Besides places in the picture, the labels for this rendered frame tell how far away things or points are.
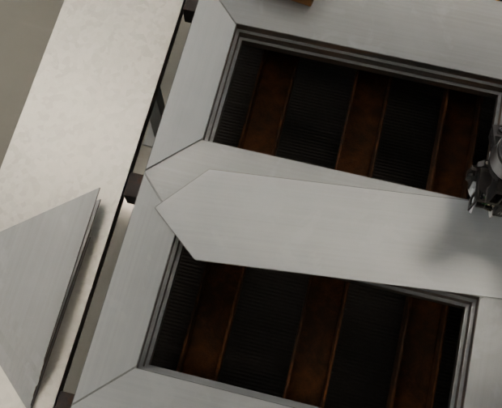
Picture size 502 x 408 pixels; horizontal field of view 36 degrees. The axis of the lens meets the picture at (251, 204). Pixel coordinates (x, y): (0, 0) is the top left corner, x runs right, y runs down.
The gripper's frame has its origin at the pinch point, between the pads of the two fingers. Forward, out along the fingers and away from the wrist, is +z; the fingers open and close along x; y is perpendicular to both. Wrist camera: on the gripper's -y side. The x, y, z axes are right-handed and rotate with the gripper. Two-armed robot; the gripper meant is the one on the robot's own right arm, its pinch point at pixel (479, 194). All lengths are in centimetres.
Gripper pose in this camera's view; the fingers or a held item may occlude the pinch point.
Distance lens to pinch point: 148.9
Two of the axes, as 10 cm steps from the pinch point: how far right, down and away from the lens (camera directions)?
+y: -2.4, 9.2, -3.2
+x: 9.7, 2.2, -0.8
